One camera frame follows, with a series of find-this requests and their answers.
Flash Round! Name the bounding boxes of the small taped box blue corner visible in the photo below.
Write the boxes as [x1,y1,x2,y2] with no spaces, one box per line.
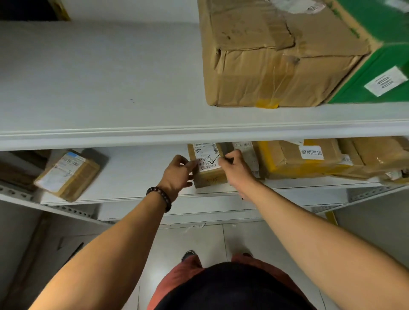
[33,150,101,203]

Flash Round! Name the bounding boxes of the yellow taped panel frame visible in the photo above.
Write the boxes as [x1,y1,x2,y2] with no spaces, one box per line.
[0,150,52,192]

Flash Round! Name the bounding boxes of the person's black shirt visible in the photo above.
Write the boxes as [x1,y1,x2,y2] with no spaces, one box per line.
[155,261,317,310]

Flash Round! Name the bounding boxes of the person's right hand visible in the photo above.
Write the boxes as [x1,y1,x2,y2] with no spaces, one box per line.
[218,149,258,198]

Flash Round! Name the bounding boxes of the small box with checkmark label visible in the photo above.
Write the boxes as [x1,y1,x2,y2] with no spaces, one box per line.
[187,143,228,189]

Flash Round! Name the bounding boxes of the person's left forearm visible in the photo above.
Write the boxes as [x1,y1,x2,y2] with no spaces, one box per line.
[29,195,172,310]

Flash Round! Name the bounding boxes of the person's right forearm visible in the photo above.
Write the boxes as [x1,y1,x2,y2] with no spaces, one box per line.
[241,180,409,310]

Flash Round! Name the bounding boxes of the person's left hand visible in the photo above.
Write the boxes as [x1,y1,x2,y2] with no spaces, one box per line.
[158,155,198,204]

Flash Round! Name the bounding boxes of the brown box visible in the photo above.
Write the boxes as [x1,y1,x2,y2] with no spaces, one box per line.
[197,0,371,108]

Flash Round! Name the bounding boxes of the black tripod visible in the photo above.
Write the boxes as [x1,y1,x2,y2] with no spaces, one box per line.
[57,241,85,266]

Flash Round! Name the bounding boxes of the plain green cardboard box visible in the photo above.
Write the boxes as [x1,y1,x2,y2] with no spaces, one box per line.
[324,0,409,104]

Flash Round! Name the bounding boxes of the dark bead bracelet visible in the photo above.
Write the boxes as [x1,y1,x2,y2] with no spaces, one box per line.
[146,187,173,214]

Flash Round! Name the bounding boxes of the person's red trouser leg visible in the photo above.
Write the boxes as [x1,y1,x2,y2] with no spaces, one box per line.
[147,255,205,310]
[230,253,307,298]

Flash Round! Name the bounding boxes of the yellow-taped cardboard parcel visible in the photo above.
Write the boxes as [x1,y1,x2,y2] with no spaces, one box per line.
[257,139,354,180]

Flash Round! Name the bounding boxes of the white metal shelf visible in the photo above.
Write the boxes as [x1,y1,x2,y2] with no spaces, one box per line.
[0,20,409,224]

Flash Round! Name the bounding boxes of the narrow box with long label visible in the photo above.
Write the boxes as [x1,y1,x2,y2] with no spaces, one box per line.
[230,141,261,179]

